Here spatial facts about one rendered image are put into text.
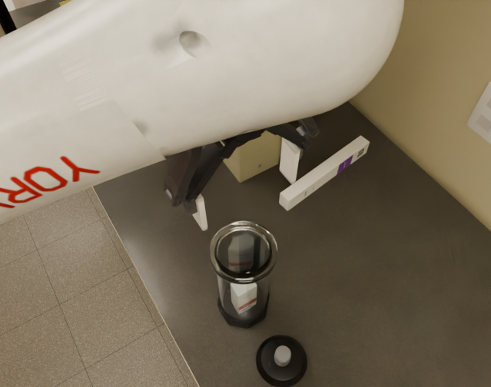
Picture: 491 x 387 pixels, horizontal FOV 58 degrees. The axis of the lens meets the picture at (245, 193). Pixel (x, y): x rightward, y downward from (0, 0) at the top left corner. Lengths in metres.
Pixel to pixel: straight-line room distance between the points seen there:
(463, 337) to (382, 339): 0.16
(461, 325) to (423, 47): 0.58
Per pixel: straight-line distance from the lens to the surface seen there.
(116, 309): 1.99
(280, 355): 0.82
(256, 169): 1.06
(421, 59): 1.09
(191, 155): 0.45
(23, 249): 2.26
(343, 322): 0.92
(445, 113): 1.10
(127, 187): 1.09
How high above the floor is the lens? 1.79
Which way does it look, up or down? 55 degrees down
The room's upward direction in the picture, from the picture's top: straight up
